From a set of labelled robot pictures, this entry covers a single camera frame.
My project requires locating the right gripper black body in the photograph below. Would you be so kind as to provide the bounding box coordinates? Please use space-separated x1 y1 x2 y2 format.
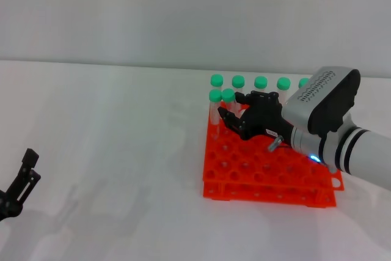
239 90 293 143

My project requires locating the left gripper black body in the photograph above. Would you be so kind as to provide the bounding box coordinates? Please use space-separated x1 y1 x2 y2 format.
0 189 24 222

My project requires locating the orange test tube rack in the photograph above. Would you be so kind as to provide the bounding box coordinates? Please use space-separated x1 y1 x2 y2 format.
202 103 345 209

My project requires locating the cable with metal connector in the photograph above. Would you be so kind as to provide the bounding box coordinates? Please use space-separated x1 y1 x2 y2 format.
268 136 309 158

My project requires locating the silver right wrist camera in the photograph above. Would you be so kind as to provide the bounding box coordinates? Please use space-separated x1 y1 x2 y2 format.
282 65 362 135

